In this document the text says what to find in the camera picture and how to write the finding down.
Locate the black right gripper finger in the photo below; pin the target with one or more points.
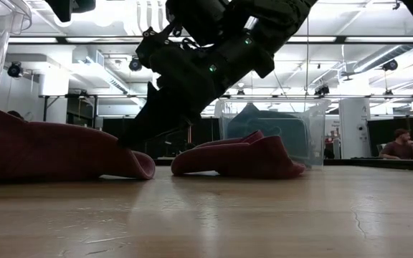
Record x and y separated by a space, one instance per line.
145 122
181 125

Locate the dark green cap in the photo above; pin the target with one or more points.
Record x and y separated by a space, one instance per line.
292 136
253 118

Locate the maroon cap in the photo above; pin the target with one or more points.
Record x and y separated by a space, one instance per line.
48 154
246 161

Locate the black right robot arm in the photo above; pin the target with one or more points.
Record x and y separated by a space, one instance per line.
282 18

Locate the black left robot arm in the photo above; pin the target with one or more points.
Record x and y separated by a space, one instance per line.
61 9

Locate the black ceiling spotlight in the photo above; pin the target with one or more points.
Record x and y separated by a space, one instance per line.
135 63
15 69
322 90
390 65

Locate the black overhead beam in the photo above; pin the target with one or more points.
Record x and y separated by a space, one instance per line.
61 39

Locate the person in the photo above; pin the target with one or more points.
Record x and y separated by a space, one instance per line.
402 147
15 114

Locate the white pillar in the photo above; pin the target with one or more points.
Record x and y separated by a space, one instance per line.
353 125

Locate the black metal rack frame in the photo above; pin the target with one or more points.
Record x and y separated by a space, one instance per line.
66 95

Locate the black aluminium table frame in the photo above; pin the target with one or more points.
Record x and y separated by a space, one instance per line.
371 165

